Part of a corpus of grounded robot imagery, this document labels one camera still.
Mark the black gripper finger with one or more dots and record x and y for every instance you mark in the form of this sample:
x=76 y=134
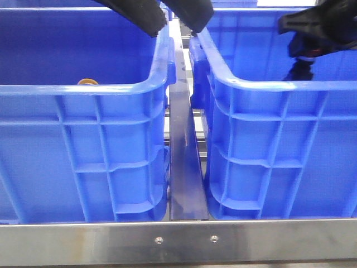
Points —
x=332 y=20
x=147 y=15
x=195 y=14

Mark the steel rail screw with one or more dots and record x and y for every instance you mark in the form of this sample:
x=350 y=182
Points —
x=158 y=240
x=214 y=238

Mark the steel shelf front rail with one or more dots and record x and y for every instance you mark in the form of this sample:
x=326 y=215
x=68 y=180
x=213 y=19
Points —
x=183 y=242

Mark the yellow push button lying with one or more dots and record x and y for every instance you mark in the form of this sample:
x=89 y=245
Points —
x=87 y=81

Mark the red push button placed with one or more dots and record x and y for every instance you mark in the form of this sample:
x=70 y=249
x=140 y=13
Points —
x=304 y=50

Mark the steel rail screw right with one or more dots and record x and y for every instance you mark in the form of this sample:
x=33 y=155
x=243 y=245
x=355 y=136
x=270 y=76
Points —
x=214 y=238

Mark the blue bin front right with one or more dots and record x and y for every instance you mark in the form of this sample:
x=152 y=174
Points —
x=276 y=149

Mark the steel rail screw left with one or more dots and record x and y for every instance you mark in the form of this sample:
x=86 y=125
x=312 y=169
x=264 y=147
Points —
x=158 y=240

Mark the blue bin front left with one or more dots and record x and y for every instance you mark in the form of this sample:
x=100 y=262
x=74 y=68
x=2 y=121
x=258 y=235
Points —
x=82 y=153

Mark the blue bin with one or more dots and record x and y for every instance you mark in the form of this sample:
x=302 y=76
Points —
x=82 y=153
x=276 y=149

